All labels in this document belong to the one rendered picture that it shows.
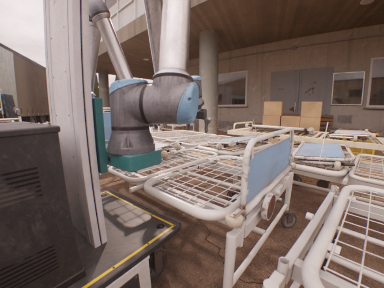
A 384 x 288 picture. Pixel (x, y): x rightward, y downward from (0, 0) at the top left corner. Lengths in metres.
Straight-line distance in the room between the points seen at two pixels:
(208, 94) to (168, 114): 5.13
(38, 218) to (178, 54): 0.67
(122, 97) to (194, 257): 1.00
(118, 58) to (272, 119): 3.80
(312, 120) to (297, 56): 3.20
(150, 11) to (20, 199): 0.85
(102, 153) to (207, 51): 5.44
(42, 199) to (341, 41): 7.10
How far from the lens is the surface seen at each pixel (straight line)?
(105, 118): 2.45
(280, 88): 7.03
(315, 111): 4.44
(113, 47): 1.25
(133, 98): 0.68
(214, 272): 1.20
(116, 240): 0.93
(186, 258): 1.27
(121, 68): 1.22
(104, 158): 0.80
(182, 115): 0.62
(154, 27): 0.96
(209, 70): 5.85
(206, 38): 6.12
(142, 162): 0.70
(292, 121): 4.46
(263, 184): 0.90
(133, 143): 0.69
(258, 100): 7.28
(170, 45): 0.71
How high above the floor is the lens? 0.88
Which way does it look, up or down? 10 degrees down
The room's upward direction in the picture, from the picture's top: straight up
